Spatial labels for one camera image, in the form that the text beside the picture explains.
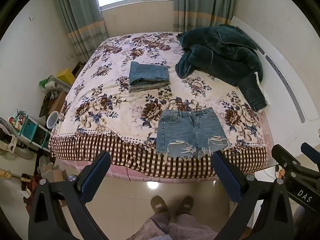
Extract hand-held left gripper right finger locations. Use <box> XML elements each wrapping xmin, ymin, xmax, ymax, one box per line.
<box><xmin>211</xmin><ymin>151</ymin><xmax>294</xmax><ymax>240</ymax></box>

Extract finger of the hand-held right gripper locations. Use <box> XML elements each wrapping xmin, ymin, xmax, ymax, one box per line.
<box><xmin>271</xmin><ymin>144</ymin><xmax>304</xmax><ymax>178</ymax></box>
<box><xmin>301</xmin><ymin>142</ymin><xmax>320</xmax><ymax>159</ymax></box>

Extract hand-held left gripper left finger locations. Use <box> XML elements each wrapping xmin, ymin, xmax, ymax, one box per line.
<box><xmin>28</xmin><ymin>151</ymin><xmax>112</xmax><ymax>240</ymax></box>

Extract ripped light denim shorts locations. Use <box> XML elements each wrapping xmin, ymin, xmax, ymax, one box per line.
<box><xmin>156</xmin><ymin>107</ymin><xmax>232</xmax><ymax>162</ymax></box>

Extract folded grey pants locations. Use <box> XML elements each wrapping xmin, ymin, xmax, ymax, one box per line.
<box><xmin>129</xmin><ymin>79</ymin><xmax>172</xmax><ymax>92</ymax></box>

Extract cardboard box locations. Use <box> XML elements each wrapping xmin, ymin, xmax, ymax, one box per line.
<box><xmin>51</xmin><ymin>169</ymin><xmax>66</xmax><ymax>183</ymax></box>

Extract brown slipper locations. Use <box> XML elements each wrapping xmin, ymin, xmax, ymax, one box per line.
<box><xmin>176</xmin><ymin>195</ymin><xmax>195</xmax><ymax>217</ymax></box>
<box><xmin>150</xmin><ymin>195</ymin><xmax>171</xmax><ymax>218</ymax></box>

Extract clear plastic bag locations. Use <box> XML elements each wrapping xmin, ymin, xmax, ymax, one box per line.
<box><xmin>37</xmin><ymin>154</ymin><xmax>54</xmax><ymax>175</ymax></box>

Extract person's right leg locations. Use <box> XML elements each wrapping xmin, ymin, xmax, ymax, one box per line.
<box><xmin>169</xmin><ymin>212</ymin><xmax>222</xmax><ymax>240</ymax></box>

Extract person's leg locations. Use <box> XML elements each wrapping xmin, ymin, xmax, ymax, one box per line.
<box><xmin>124</xmin><ymin>212</ymin><xmax>173</xmax><ymax>240</ymax></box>
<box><xmin>169</xmin><ymin>212</ymin><xmax>222</xmax><ymax>240</ymax></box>

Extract red cloth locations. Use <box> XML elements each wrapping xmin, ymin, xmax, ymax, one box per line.
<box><xmin>21</xmin><ymin>173</ymin><xmax>42</xmax><ymax>193</ymax></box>

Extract dark blue jeans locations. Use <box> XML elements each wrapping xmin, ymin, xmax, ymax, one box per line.
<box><xmin>237</xmin><ymin>72</ymin><xmax>268</xmax><ymax>112</ymax></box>

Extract bed with floral bedspread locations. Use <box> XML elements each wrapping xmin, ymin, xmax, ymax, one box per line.
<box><xmin>48</xmin><ymin>31</ymin><xmax>272</xmax><ymax>182</ymax></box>

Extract mesh wastebasket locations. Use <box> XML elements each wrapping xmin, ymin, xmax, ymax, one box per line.
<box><xmin>47</xmin><ymin>111</ymin><xmax>60</xmax><ymax>130</ymax></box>

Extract person's left leg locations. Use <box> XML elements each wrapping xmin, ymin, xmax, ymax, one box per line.
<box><xmin>124</xmin><ymin>212</ymin><xmax>173</xmax><ymax>240</ymax></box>

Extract teal shelf cart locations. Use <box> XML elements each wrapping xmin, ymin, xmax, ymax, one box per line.
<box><xmin>9</xmin><ymin>109</ymin><xmax>52</xmax><ymax>153</ymax></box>

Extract brown wooden cabinet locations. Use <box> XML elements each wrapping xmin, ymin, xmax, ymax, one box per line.
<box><xmin>39</xmin><ymin>91</ymin><xmax>67</xmax><ymax>118</ymax></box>

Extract white headboard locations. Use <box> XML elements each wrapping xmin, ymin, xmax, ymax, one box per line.
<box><xmin>229</xmin><ymin>16</ymin><xmax>320</xmax><ymax>137</ymax></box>

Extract standing fan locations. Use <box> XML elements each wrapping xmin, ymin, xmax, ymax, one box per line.
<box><xmin>0</xmin><ymin>117</ymin><xmax>20</xmax><ymax>157</ymax></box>

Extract grey white box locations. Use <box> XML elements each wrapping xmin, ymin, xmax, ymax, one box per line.
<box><xmin>45</xmin><ymin>76</ymin><xmax>73</xmax><ymax>94</ymax></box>

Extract yellow box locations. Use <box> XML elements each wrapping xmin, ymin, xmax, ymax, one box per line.
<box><xmin>56</xmin><ymin>68</ymin><xmax>76</xmax><ymax>86</ymax></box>

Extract green plastic bag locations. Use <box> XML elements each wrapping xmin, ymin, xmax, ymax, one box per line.
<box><xmin>39</xmin><ymin>75</ymin><xmax>60</xmax><ymax>89</ymax></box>

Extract dark green fleece blanket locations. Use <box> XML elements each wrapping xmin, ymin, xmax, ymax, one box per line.
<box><xmin>175</xmin><ymin>24</ymin><xmax>264</xmax><ymax>88</ymax></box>

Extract green striped curtain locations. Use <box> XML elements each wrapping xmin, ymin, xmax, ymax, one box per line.
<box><xmin>172</xmin><ymin>0</ymin><xmax>237</xmax><ymax>33</ymax></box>
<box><xmin>53</xmin><ymin>0</ymin><xmax>109</xmax><ymax>64</ymax></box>

